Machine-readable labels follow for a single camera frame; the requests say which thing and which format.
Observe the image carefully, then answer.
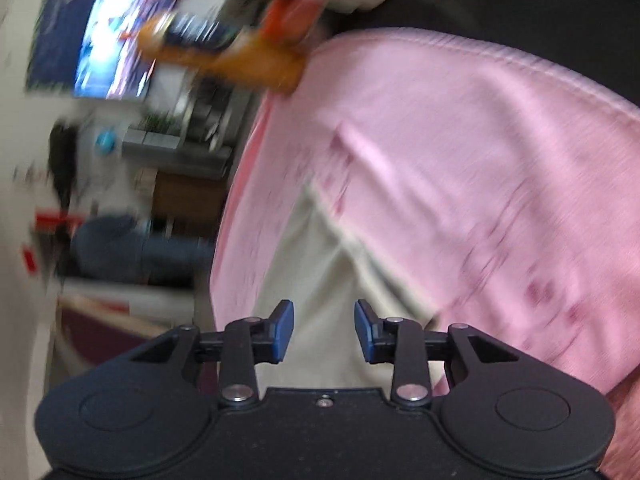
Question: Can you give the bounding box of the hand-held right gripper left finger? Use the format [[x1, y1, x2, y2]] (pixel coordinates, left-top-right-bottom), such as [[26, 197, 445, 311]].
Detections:
[[131, 300, 295, 406]]

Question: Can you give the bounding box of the small tangerine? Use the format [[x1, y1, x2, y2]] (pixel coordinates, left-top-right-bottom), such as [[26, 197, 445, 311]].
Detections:
[[265, 0, 323, 43]]

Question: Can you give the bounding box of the pink printed blanket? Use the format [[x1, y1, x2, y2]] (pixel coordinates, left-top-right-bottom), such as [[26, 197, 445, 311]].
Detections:
[[210, 27, 640, 401]]

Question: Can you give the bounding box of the orange juice bottle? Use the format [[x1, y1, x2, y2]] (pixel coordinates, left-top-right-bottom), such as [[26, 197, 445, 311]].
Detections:
[[136, 7, 310, 95]]

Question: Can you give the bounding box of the beige shirt with navy trim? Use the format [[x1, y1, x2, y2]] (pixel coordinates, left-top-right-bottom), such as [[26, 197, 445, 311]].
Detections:
[[239, 182, 443, 398]]

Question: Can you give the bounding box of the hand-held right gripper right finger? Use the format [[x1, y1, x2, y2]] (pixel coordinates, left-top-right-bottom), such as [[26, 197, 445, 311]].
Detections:
[[354, 299, 518, 406]]

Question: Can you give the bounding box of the wall television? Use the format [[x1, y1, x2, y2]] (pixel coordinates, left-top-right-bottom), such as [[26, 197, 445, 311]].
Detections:
[[74, 0, 197, 100]]

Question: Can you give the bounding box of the wooden cabinet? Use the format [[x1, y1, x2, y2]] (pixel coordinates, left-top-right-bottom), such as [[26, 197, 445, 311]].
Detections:
[[150, 170, 228, 238]]

